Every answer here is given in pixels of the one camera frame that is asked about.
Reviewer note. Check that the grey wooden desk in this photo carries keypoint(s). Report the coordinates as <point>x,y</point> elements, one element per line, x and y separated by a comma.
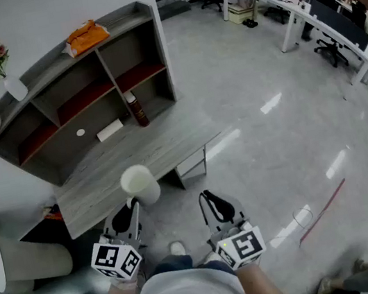
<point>119,157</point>

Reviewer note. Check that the person's white shoe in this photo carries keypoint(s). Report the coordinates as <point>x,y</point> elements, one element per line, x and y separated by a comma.
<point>177,248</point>

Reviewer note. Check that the grey wooden shelf unit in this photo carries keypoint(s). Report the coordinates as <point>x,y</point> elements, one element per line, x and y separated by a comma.
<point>86,75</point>

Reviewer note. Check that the red floor strip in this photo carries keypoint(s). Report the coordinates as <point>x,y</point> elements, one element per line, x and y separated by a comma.
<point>322,211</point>

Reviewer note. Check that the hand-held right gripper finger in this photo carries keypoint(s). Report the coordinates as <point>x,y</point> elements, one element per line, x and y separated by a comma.
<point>208,212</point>
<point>226,207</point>

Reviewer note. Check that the beige armchair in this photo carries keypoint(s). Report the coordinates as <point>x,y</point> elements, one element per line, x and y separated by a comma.
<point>35,260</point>

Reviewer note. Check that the pair of black shoes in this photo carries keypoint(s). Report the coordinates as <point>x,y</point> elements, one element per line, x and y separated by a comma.
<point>250,23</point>

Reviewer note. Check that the grey desk drawer unit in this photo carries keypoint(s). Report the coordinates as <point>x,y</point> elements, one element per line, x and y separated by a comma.
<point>193,167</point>

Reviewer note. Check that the small white box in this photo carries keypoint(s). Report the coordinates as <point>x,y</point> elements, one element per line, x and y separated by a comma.
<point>110,130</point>

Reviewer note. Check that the dark red bottle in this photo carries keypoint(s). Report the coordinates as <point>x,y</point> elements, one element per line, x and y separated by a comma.
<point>137,110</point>

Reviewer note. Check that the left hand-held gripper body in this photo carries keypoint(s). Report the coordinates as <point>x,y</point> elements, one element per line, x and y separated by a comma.
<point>117,260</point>

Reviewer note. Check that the orange plastic bag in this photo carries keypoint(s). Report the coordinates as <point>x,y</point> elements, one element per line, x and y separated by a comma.
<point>87,36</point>

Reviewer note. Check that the person's dark trousers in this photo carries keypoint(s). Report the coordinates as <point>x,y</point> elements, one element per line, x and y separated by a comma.
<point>172,262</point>

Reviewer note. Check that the long white office desk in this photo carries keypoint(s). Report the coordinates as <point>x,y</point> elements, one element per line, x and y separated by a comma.
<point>294,12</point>

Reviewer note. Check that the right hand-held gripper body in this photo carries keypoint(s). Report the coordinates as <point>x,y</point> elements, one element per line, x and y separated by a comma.
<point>243,245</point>

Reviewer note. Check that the person's right forearm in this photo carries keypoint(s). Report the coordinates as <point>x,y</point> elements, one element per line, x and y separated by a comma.
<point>262,291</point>

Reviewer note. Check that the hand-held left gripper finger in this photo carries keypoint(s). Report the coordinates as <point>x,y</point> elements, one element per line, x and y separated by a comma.
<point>121,219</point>
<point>137,221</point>

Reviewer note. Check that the white vase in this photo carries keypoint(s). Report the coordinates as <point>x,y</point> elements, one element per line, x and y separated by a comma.
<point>16,88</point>

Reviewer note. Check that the grey floor mat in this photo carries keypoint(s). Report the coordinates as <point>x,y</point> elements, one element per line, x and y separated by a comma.
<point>173,9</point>

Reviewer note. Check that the beige storage box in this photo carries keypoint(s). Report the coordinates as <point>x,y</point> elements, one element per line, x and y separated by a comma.
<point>240,13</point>

